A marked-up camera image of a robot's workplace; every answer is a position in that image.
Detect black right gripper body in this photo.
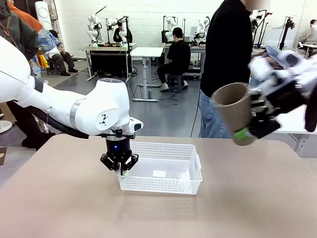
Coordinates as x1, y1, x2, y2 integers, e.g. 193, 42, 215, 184
262, 74, 309, 117

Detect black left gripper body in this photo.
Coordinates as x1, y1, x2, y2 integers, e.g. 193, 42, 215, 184
106, 138, 132, 166

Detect brown paper cup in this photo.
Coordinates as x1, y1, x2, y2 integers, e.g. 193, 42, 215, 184
211, 83, 259, 147

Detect white perforated plastic basket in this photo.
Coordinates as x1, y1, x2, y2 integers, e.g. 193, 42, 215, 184
116, 141, 203, 195

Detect white side table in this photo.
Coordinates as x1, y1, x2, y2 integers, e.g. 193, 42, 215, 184
272, 104, 317, 158

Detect person black sweater blue jeans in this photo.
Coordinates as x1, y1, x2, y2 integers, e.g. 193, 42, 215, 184
198, 0, 254, 139

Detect person with face mask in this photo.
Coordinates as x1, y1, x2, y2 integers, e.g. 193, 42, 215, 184
298, 19, 317, 46

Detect black tripod stand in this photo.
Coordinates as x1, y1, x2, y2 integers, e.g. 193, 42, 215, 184
278, 16, 297, 50

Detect white background desk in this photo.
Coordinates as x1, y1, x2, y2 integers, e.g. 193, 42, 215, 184
162, 42, 207, 76

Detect dark stool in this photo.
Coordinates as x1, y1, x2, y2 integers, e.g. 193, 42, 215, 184
168, 73, 185, 93

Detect table with black panel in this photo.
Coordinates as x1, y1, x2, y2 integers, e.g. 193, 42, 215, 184
78, 42, 137, 82

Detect seated man black cap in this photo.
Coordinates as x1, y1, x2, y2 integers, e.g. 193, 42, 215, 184
157, 27, 191, 92

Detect white standing desk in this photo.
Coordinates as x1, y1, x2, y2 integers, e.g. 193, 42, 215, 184
130, 47, 164, 102

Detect seated person patterned blue shirt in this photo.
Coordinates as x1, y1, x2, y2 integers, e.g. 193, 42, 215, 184
37, 27, 79, 76

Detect brown board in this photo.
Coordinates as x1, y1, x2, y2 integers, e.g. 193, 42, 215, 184
0, 146, 8, 166

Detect white round stand base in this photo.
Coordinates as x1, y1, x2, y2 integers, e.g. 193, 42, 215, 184
0, 120, 13, 134

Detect seated person in black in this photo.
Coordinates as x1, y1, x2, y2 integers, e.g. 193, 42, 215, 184
113, 21, 133, 43

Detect yellow object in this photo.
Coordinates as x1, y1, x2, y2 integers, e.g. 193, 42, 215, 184
39, 54, 50, 69

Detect white tower fan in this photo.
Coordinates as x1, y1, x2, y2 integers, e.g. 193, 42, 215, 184
34, 1, 53, 29

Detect person in grey-green jacket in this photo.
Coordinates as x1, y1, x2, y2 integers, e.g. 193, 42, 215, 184
0, 0, 56, 151

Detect person in orange top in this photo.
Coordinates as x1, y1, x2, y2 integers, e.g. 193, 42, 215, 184
7, 0, 44, 33

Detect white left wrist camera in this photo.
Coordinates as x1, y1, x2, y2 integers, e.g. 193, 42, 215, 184
128, 118, 144, 133

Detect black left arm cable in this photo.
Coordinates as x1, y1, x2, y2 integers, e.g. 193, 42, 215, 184
26, 106, 90, 139

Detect thin black floor cable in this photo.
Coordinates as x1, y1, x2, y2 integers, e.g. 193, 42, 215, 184
190, 89, 202, 138

